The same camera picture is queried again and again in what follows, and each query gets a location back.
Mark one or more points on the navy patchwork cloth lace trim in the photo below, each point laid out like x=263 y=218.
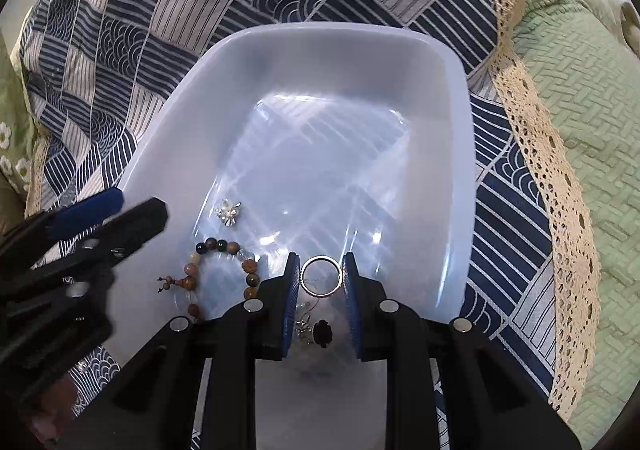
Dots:
x=200 y=4

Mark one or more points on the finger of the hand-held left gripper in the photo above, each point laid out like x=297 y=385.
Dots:
x=135 y=227
x=90 y=215

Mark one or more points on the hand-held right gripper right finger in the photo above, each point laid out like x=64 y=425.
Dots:
x=352 y=310

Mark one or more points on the green floral pillow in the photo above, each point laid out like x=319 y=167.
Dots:
x=10 y=139

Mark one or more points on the silver flower earring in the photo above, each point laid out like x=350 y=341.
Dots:
x=229 y=214

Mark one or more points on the silver dangle earring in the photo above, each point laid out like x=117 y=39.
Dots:
x=301 y=328

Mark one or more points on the white plastic tray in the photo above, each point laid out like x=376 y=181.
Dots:
x=325 y=129

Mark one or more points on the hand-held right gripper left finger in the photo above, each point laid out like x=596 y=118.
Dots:
x=291 y=310

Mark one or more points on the person's left hand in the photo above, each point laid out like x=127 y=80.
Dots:
x=47 y=410

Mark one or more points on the black flower earring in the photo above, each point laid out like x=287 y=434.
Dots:
x=323 y=332

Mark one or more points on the green quilted blanket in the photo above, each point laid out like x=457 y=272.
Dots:
x=575 y=104

